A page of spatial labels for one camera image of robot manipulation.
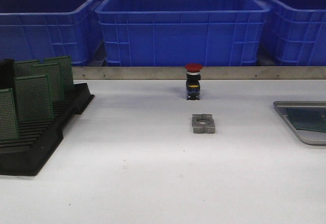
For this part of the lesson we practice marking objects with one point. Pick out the blue centre plastic crate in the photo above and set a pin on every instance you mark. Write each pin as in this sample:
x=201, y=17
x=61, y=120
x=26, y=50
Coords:
x=169, y=33

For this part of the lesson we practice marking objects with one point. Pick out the green board second row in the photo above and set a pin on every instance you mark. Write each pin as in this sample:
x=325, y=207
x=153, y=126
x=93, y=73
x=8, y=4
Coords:
x=54, y=76

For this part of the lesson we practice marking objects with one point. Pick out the blue left plastic crate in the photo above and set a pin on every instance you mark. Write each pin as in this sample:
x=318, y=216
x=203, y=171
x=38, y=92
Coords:
x=37, y=29

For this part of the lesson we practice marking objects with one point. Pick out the blue plastic crate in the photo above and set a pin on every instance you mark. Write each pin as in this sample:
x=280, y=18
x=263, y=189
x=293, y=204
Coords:
x=169, y=33
x=37, y=29
x=294, y=32

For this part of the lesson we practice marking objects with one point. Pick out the silver metal tray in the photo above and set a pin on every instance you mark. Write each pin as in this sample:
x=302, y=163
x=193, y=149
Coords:
x=307, y=137

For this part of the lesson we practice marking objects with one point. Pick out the green board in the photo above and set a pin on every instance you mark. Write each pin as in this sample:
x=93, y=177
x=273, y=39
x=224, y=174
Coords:
x=307, y=119
x=9, y=125
x=24, y=68
x=65, y=71
x=33, y=98

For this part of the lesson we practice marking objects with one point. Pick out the red emergency stop button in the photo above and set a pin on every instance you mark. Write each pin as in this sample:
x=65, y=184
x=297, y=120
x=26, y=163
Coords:
x=192, y=81

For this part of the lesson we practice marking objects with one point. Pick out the grey metal clamp block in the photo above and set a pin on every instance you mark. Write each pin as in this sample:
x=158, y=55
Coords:
x=203, y=124

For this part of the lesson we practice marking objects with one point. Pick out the black slotted board rack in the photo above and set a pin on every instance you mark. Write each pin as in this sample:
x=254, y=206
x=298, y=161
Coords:
x=38, y=140

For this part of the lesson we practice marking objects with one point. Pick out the blue right plastic crate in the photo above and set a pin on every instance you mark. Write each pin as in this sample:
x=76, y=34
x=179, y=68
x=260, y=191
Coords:
x=294, y=32

